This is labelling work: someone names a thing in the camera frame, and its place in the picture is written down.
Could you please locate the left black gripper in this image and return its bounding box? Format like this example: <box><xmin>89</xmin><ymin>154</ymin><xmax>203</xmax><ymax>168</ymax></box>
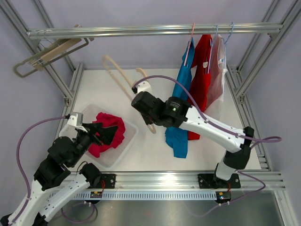
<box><xmin>68</xmin><ymin>122</ymin><xmax>118</xmax><ymax>167</ymax></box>

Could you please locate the magenta t shirt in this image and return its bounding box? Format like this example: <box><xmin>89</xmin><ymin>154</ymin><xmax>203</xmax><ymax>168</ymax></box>
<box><xmin>88</xmin><ymin>112</ymin><xmax>127</xmax><ymax>159</ymax></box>

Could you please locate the beige plastic hanger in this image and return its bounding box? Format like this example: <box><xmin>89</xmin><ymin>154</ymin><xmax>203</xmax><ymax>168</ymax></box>
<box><xmin>102</xmin><ymin>55</ymin><xmax>157</xmax><ymax>135</ymax></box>

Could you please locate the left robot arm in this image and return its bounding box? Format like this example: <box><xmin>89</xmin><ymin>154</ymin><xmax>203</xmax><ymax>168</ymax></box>
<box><xmin>0</xmin><ymin>123</ymin><xmax>118</xmax><ymax>226</ymax></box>

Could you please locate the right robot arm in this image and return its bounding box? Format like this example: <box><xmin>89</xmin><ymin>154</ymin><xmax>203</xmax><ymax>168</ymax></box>
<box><xmin>131</xmin><ymin>91</ymin><xmax>254</xmax><ymax>187</ymax></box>

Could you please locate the blue t shirt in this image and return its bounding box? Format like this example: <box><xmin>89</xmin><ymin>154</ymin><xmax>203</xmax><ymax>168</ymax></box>
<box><xmin>165</xmin><ymin>39</ymin><xmax>195</xmax><ymax>159</ymax></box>

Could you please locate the beige empty hanger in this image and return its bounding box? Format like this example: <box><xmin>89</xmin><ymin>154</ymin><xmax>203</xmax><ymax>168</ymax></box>
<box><xmin>29</xmin><ymin>38</ymin><xmax>94</xmax><ymax>72</ymax></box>

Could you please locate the red t shirt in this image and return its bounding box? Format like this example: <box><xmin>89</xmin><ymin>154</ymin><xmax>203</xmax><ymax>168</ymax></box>
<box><xmin>185</xmin><ymin>34</ymin><xmax>214</xmax><ymax>141</ymax></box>

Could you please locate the white t shirt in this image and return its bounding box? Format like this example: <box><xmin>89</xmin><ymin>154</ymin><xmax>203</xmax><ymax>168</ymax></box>
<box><xmin>205</xmin><ymin>35</ymin><xmax>228</xmax><ymax>119</ymax></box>

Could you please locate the light blue hanger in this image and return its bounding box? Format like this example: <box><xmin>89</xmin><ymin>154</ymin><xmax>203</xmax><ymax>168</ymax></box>
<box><xmin>207</xmin><ymin>24</ymin><xmax>219</xmax><ymax>74</ymax></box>

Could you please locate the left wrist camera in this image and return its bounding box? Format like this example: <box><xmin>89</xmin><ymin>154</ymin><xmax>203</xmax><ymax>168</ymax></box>
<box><xmin>67</xmin><ymin>112</ymin><xmax>85</xmax><ymax>131</ymax></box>

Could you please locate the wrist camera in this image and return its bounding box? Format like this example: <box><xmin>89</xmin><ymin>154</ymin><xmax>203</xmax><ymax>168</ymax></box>
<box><xmin>132</xmin><ymin>81</ymin><xmax>152</xmax><ymax>95</ymax></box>
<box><xmin>67</xmin><ymin>112</ymin><xmax>85</xmax><ymax>131</ymax></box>

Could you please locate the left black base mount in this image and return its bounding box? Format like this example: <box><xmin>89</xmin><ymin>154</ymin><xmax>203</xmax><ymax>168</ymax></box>
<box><xmin>89</xmin><ymin>173</ymin><xmax>116</xmax><ymax>189</ymax></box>

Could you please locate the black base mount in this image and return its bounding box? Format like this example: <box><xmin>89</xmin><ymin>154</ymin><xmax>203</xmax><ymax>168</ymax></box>
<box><xmin>89</xmin><ymin>173</ymin><xmax>116</xmax><ymax>189</ymax></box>
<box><xmin>198</xmin><ymin>173</ymin><xmax>241</xmax><ymax>189</ymax></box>

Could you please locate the left aluminium frame post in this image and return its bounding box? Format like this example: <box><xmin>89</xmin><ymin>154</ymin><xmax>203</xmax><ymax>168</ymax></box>
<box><xmin>0</xmin><ymin>0</ymin><xmax>85</xmax><ymax>146</ymax></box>

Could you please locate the aluminium frame post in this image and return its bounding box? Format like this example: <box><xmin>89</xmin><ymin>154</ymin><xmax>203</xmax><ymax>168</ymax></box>
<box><xmin>0</xmin><ymin>0</ymin><xmax>85</xmax><ymax>146</ymax></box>
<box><xmin>225</xmin><ymin>0</ymin><xmax>301</xmax><ymax>146</ymax></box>

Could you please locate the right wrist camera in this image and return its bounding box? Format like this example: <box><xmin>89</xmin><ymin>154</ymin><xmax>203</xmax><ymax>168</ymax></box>
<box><xmin>132</xmin><ymin>81</ymin><xmax>152</xmax><ymax>95</ymax></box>

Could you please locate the white cable duct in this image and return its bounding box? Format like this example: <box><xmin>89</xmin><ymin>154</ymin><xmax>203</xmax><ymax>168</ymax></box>
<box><xmin>71</xmin><ymin>190</ymin><xmax>217</xmax><ymax>201</ymax></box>

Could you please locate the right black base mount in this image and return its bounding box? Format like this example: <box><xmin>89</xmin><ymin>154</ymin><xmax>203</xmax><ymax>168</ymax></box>
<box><xmin>198</xmin><ymin>173</ymin><xmax>241</xmax><ymax>189</ymax></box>

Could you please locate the right aluminium frame post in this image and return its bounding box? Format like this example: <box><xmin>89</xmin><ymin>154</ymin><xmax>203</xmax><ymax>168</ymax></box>
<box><xmin>225</xmin><ymin>0</ymin><xmax>301</xmax><ymax>146</ymax></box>

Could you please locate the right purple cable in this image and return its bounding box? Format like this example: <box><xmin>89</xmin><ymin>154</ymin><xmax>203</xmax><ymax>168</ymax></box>
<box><xmin>134</xmin><ymin>75</ymin><xmax>282</xmax><ymax>143</ymax></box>

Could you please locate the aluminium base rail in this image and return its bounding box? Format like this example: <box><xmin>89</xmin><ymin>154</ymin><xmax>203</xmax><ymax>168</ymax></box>
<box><xmin>112</xmin><ymin>170</ymin><xmax>285</xmax><ymax>191</ymax></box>

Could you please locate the blue wire hanger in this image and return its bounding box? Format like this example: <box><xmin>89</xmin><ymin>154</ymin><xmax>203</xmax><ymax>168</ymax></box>
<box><xmin>224</xmin><ymin>22</ymin><xmax>235</xmax><ymax>47</ymax></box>

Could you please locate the aluminium hanging rail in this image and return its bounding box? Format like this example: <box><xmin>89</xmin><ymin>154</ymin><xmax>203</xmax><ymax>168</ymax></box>
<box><xmin>27</xmin><ymin>22</ymin><xmax>284</xmax><ymax>40</ymax></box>

